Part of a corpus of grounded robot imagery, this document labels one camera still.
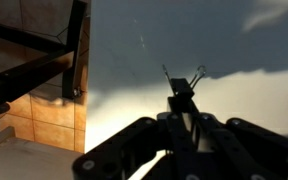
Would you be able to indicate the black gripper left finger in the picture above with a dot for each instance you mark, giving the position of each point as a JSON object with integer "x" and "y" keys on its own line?
{"x": 134, "y": 150}

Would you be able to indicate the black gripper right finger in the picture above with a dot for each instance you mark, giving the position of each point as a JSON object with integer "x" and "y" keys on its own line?
{"x": 244, "y": 150}

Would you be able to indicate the small binder clip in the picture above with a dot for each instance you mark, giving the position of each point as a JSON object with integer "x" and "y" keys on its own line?
{"x": 182, "y": 88}

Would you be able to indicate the dark wooden chair frame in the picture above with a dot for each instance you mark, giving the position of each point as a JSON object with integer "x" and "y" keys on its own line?
{"x": 34, "y": 71}

